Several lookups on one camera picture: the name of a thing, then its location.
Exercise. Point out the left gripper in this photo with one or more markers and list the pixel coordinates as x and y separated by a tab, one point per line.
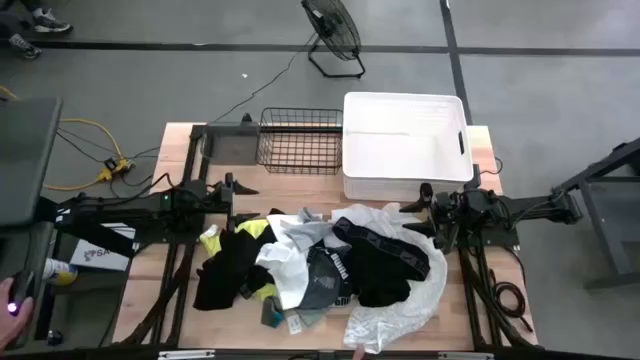
220	197

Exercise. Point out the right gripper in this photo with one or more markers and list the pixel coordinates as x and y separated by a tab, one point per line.
450	210

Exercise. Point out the yellow cloth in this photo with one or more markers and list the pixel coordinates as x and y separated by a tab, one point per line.
255	227

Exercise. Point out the black cloth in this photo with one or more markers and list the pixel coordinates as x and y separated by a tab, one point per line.
275	211
225	270

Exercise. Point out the black Puma underwear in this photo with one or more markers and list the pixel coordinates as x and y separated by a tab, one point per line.
380	270

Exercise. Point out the light grey cloth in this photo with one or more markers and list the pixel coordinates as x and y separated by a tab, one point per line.
307	232

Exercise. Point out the large white patterned shirt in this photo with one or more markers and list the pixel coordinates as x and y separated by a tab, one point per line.
400	320

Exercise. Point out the dark grey Puma underwear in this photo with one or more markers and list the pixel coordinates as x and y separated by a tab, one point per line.
322	282

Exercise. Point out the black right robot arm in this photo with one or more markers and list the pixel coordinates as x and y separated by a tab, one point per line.
530	210

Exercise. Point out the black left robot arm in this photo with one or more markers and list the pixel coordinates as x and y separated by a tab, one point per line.
130	212

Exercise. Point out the small white cloth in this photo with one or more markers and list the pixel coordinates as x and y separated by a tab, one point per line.
210	232

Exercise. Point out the white perforated plastic bin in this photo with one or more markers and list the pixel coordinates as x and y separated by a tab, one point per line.
400	155

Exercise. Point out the small grey teal cloth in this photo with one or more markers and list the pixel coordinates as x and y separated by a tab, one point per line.
272	312

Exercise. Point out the yellow power strip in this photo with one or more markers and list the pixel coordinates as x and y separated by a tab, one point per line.
117	166

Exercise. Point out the white paper tag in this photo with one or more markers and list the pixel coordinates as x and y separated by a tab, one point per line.
294	325

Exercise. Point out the black desk strut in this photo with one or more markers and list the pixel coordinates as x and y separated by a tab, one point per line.
95	237

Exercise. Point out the white printed cardboard box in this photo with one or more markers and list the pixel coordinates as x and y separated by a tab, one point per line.
100	257

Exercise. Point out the black metal table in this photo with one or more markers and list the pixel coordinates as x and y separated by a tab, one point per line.
600	227

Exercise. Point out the white yellow spray can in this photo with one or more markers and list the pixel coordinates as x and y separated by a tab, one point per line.
60	272

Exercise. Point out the black floor fan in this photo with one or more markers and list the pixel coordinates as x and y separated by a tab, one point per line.
332	27

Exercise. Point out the dark grey monitor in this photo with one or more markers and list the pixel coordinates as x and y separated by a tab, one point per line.
27	160

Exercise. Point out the grey desk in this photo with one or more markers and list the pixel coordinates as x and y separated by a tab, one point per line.
25	250

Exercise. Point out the small black knob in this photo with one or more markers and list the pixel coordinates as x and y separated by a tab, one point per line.
54	337

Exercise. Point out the black computer mouse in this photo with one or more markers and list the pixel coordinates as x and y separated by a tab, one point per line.
20	290

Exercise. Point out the person's hand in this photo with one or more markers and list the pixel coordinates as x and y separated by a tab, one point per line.
15	330

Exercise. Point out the person's foot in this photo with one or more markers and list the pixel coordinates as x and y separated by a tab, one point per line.
24	46
50	22

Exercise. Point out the black camera post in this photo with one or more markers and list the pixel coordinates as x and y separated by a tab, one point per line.
246	119

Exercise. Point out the black aluminium support frame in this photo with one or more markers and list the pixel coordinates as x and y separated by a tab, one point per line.
176	300
471	300

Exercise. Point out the silver bracket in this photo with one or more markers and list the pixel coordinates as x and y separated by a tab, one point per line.
187	354
465	356

